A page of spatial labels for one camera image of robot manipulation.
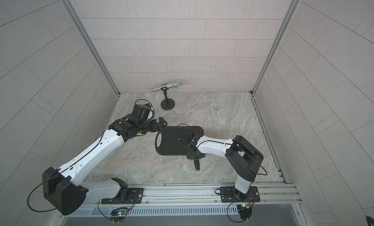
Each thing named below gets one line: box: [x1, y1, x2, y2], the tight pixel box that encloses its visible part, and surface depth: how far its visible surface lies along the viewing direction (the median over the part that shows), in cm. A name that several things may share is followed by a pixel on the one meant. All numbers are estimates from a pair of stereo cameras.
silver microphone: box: [150, 80, 183, 93], surface depth 93 cm
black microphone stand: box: [160, 86, 175, 111], surface depth 110 cm
